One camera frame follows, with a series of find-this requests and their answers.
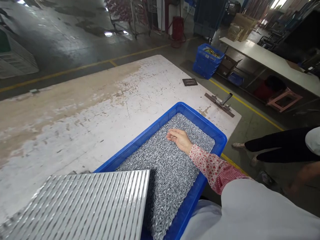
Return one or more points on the person's right hand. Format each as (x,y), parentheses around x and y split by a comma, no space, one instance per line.
(180,139)

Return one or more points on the person's right fingers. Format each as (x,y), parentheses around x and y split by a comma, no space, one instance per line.
(170,135)

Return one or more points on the blue plastic tray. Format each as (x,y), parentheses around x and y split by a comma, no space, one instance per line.
(172,155)

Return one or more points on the pile of small silver metal parts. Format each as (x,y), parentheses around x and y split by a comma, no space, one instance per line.
(172,170)

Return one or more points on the dark square plate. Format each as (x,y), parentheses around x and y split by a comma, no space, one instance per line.
(190,82)

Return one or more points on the stack of blue plastic crates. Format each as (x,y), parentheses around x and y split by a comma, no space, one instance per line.
(208,61)

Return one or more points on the person's body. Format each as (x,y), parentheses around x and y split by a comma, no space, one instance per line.
(202,220)

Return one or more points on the red cylinder cart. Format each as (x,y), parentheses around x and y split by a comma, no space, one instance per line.
(177,28)

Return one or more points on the grooved silver metal tray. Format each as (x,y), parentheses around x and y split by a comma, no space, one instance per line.
(82,205)

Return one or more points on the pink plastic stool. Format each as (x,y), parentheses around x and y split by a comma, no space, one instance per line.
(285,98)

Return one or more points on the long white worktable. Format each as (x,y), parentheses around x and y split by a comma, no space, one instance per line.
(270,60)

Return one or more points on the metal rack with red items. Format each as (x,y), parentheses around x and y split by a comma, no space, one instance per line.
(125,15)

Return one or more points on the cardboard boxes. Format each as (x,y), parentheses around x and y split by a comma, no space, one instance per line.
(241,28)

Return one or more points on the small grey block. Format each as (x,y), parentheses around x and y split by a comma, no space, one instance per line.
(34,91)

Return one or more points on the white plastic crate stack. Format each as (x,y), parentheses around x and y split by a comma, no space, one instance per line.
(15,56)

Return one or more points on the metal clamp bracket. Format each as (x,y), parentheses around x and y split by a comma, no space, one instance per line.
(220,103)

